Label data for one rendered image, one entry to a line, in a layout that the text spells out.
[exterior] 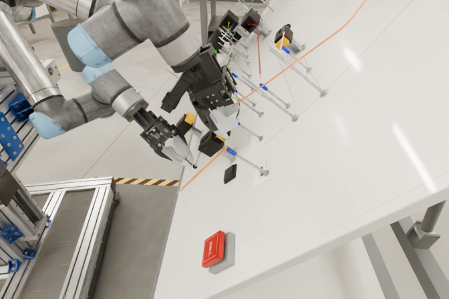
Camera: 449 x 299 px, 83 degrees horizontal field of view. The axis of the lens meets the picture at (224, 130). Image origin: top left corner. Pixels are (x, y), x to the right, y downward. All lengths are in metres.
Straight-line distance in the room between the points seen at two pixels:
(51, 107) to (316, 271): 0.83
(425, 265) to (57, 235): 1.67
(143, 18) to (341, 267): 0.81
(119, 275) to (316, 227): 1.51
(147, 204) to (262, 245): 1.61
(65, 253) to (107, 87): 1.19
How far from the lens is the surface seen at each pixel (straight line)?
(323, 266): 0.88
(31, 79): 0.79
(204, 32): 1.47
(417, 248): 0.77
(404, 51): 0.47
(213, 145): 0.61
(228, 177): 0.61
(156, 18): 0.45
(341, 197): 0.37
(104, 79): 0.70
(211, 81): 0.50
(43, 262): 1.75
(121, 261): 1.82
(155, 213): 1.94
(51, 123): 0.76
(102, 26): 0.48
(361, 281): 0.90
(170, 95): 0.54
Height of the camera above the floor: 1.56
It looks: 38 degrees down
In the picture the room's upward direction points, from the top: straight up
